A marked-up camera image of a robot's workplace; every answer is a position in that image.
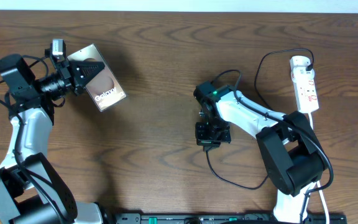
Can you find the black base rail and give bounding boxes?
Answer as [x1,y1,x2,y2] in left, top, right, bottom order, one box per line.
[113,212,347,224]

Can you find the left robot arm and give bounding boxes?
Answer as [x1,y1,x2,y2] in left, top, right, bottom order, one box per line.
[0,50,112,223]

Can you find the black right camera cable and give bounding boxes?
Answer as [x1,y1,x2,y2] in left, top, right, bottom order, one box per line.
[209,68,334,224]

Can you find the white power strip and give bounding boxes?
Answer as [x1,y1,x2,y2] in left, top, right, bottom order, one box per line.
[290,55,319,114]

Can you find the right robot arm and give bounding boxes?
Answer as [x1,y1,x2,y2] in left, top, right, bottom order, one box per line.
[193,82,333,223]

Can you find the white power strip cord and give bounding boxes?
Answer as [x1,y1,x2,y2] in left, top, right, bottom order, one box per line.
[308,112,331,224]

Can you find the Samsung Galaxy smartphone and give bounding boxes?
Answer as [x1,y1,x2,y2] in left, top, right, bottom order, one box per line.
[68,44,127,111]

